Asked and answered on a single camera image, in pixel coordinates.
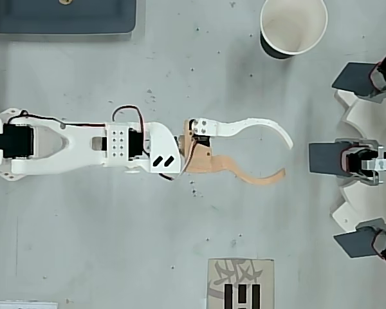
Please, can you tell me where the red black elbow cable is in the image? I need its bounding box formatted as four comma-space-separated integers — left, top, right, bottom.
6, 109, 107, 127

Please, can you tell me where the black paper cup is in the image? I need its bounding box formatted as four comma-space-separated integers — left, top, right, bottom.
259, 0, 329, 61

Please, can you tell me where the red black wrist cable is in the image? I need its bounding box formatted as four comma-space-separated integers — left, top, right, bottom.
111, 104, 151, 155

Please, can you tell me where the gripper servo cable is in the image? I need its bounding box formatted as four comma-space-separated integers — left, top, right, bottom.
158, 141, 201, 182

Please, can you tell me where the printed gray card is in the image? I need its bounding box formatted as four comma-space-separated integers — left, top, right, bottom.
207, 257, 275, 309

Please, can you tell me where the gray flat paddle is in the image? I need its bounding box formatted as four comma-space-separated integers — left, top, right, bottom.
331, 62, 374, 96
333, 230, 378, 259
308, 142, 342, 176

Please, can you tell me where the dark gray plastic tray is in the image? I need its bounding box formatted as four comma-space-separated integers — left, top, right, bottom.
0, 0, 138, 35

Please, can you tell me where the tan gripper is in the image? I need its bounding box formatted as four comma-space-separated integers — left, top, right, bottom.
178, 116, 295, 187

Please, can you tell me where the white round device base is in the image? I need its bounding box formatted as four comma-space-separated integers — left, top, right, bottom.
329, 88, 386, 233

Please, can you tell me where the white label plate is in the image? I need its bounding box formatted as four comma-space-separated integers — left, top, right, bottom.
0, 299, 59, 309

